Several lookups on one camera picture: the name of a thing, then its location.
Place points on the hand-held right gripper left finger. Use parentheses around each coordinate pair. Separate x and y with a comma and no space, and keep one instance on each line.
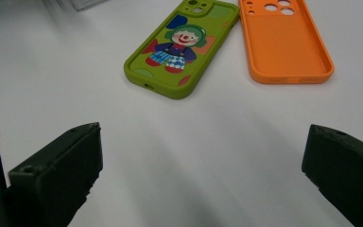
(60,176)

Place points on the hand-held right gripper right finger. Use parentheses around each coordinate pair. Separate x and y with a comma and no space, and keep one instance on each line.
(346,170)

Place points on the green clown phone case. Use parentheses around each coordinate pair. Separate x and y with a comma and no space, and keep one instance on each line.
(201,19)

